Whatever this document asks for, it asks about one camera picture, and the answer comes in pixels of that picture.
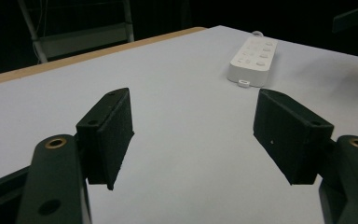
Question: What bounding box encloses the dark equipment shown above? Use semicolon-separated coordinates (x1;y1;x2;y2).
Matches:
331;0;358;49

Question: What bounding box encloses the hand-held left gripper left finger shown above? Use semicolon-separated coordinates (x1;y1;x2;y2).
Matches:
76;87;135;191

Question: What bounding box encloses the grey metal stand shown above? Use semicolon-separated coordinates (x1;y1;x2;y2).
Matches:
16;0;135;65

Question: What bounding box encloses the white power strip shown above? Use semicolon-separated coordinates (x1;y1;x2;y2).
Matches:
226;35;279;89

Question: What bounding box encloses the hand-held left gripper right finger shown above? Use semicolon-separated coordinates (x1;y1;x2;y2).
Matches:
253;88;336;187

